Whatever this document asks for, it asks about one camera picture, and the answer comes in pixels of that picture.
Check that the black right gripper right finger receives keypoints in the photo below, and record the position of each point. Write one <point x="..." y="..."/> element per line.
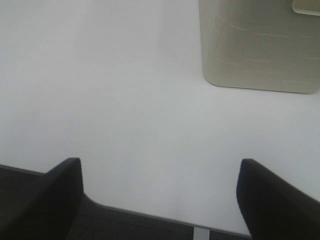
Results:
<point x="272" y="208"/>

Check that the grey table leg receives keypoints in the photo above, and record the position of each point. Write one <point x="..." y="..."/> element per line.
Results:
<point x="201" y="233"/>

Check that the beige plastic storage bin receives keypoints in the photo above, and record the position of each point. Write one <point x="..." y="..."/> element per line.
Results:
<point x="271" y="45"/>

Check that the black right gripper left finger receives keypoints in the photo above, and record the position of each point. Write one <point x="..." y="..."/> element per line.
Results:
<point x="45" y="209"/>

